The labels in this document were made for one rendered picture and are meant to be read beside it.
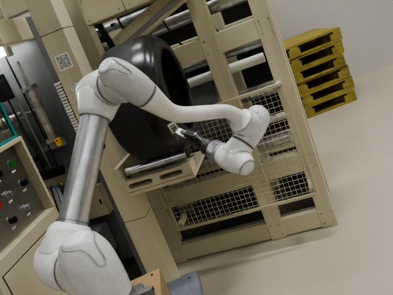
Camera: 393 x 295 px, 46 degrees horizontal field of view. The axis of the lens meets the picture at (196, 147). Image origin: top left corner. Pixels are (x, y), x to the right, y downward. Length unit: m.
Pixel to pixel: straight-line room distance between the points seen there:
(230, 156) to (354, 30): 4.96
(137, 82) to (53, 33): 0.92
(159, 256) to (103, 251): 1.24
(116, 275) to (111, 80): 0.61
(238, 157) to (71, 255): 0.76
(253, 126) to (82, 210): 0.72
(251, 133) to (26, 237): 1.04
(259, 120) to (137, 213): 0.97
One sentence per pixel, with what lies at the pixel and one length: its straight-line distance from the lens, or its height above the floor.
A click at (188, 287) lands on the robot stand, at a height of 0.65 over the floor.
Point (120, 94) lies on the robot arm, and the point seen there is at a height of 1.34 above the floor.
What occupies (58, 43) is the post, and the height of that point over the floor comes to 1.60.
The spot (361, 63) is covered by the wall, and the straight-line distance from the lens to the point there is 6.68.
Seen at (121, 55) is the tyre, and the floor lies 1.44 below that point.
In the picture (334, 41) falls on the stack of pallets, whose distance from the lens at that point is 5.48.
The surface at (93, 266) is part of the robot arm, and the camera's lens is 1.37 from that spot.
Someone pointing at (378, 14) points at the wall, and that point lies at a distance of 6.76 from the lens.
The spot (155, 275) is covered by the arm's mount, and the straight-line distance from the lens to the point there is 1.59.
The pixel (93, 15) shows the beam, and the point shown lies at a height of 1.67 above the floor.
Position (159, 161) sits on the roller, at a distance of 2.28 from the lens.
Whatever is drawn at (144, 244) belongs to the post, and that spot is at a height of 0.47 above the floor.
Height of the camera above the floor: 1.48
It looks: 15 degrees down
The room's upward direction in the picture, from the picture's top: 21 degrees counter-clockwise
